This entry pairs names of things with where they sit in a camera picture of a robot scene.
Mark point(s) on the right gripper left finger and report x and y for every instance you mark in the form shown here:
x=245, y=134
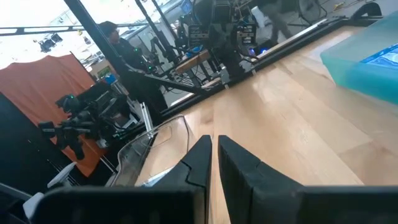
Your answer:
x=196, y=174

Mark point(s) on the teal plastic bin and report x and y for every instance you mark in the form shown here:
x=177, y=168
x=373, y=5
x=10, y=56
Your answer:
x=348, y=68

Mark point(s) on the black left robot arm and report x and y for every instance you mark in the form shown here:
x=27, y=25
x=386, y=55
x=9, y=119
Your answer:
x=225, y=46

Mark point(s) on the black background robot arm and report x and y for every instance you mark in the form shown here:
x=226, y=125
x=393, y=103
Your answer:
x=81, y=121

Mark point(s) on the silver aluminium rail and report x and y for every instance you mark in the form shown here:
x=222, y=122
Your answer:
x=146, y=118

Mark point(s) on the blue jewel case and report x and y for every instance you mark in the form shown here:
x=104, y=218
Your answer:
x=385, y=59

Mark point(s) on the wooden background table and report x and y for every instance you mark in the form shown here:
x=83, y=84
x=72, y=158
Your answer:
x=192, y=60

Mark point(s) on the orange curtain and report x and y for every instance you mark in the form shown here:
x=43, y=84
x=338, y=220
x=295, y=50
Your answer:
x=37, y=81

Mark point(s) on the black metal rig frame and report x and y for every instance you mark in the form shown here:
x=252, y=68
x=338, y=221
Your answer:
x=83, y=15

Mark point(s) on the clear plastic bin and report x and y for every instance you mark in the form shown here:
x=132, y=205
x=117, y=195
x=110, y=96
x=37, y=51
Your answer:
x=130, y=155

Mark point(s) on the person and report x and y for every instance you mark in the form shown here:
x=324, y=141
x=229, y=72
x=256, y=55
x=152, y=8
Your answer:
x=124, y=51
x=275, y=18

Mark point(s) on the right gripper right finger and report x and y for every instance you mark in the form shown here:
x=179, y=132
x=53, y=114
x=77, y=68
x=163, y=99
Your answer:
x=248, y=186

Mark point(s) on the black partition panel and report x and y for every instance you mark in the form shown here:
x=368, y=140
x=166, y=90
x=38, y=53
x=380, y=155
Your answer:
x=18, y=149

